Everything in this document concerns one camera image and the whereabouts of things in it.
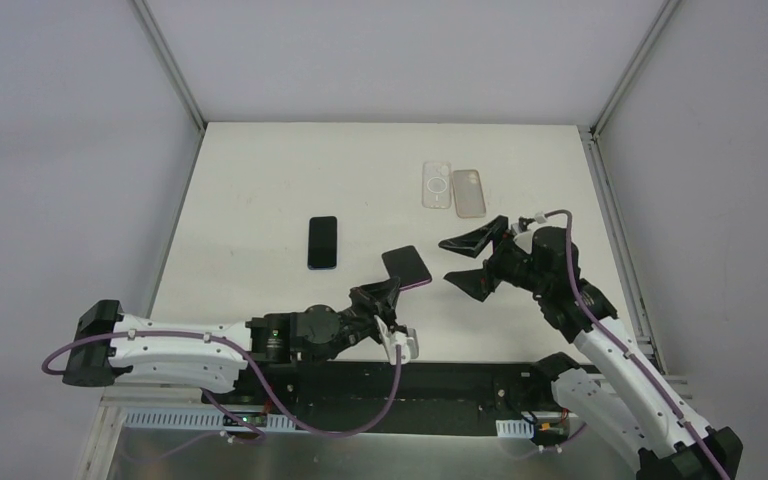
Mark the left white slotted cable duct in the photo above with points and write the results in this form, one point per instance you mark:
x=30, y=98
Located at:
x=195, y=420

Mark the left aluminium frame rail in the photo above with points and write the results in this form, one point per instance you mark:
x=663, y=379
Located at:
x=151, y=385

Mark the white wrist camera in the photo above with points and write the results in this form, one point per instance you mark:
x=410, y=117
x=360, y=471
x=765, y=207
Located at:
x=523, y=229
x=400, y=343

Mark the right white slotted cable duct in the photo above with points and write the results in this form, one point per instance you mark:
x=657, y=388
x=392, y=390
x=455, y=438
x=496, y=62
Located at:
x=519, y=429

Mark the beige pink phone case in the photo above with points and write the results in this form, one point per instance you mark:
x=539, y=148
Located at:
x=468, y=194

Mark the black phone with pink edge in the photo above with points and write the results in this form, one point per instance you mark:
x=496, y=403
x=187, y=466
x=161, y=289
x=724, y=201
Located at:
x=407, y=265

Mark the white slotted cable duct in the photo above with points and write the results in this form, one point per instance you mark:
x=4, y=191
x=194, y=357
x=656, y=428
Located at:
x=195, y=420
x=519, y=429

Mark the right aluminium frame rail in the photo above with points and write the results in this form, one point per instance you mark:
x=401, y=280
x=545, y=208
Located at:
x=593, y=142

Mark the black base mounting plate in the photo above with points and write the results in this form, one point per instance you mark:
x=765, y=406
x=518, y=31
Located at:
x=448, y=399

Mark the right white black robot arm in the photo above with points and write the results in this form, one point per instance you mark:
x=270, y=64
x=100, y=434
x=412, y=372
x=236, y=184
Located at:
x=643, y=418

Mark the shiny metal front panel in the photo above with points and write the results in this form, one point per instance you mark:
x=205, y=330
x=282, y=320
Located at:
x=370, y=456

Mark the clear transparent phone case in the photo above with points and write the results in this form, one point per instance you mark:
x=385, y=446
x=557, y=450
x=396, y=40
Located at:
x=436, y=188

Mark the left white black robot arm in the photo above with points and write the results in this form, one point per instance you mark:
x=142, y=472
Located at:
x=109, y=343

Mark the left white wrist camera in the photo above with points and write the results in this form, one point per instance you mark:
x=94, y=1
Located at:
x=400, y=343

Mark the left green circuit board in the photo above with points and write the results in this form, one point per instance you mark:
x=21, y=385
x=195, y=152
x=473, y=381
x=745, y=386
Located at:
x=245, y=420

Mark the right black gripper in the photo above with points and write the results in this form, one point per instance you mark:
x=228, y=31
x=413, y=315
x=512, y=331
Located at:
x=496, y=258

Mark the aluminium frame rail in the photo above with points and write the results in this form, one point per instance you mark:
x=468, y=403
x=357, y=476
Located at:
x=593, y=142
x=151, y=385

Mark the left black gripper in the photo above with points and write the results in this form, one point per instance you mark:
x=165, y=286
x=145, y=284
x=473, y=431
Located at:
x=367, y=309

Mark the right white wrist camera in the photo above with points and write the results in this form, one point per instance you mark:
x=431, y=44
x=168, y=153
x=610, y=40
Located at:
x=523, y=229

